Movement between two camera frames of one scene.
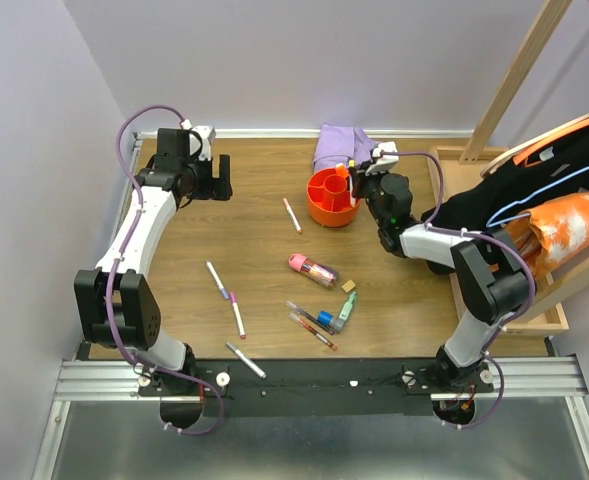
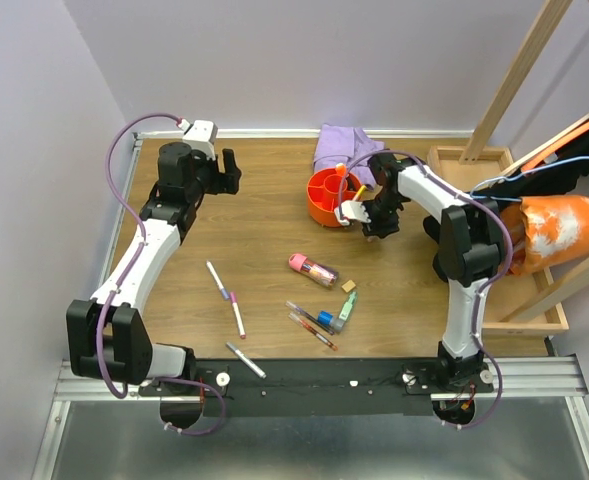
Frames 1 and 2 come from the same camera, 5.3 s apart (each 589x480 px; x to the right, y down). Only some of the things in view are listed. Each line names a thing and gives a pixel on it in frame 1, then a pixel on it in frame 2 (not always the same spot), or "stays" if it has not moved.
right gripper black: (359, 177) to (379, 227)
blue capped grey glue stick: (327, 318) stays
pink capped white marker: (238, 317) stays
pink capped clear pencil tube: (319, 272) stays
